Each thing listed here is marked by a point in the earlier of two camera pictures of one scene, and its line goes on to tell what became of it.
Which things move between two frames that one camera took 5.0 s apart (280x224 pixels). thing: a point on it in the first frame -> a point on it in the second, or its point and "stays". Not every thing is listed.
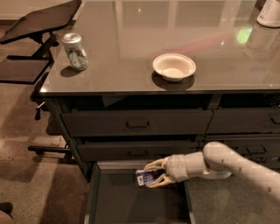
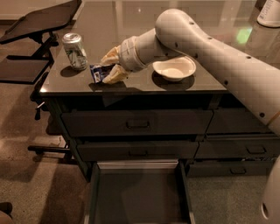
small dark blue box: (144, 176) -> (100, 71)
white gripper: (176, 168) -> (127, 55)
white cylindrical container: (269, 15) stays
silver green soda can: (73, 44) stays
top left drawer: (136, 123) stays
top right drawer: (234, 121) stays
